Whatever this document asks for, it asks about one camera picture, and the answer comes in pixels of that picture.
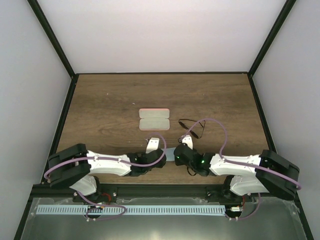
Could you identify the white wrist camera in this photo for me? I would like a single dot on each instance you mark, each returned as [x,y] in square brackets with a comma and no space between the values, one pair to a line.
[187,139]
[152,145]

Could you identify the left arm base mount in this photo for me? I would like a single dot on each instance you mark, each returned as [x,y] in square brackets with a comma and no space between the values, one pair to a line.
[95,194]

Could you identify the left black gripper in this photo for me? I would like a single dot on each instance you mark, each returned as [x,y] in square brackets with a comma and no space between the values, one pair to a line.
[160,166]

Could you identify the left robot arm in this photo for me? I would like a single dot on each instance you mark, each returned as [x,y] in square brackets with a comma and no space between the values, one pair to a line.
[76,167]

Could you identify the light blue cleaning cloth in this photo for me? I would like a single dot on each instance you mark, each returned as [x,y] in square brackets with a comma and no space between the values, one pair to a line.
[169,154]

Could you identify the grey metal front plate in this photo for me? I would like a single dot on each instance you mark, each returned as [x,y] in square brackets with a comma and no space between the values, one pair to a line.
[266,218]

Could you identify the light blue slotted strip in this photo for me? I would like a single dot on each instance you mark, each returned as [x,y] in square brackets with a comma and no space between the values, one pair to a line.
[201,210]

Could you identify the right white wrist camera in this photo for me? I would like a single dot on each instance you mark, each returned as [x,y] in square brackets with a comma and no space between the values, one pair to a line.
[187,139]

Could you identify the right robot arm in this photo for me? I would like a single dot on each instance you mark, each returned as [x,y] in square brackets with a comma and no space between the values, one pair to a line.
[267,172]

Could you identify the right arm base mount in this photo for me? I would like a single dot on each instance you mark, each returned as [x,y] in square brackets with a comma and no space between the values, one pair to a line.
[222,194]

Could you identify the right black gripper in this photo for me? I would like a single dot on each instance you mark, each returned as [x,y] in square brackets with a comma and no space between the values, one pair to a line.
[178,162]

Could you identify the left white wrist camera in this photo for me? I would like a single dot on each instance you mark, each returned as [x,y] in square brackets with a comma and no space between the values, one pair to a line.
[152,145]

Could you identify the pink glasses case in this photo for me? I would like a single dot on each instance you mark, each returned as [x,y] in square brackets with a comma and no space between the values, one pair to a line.
[154,119]

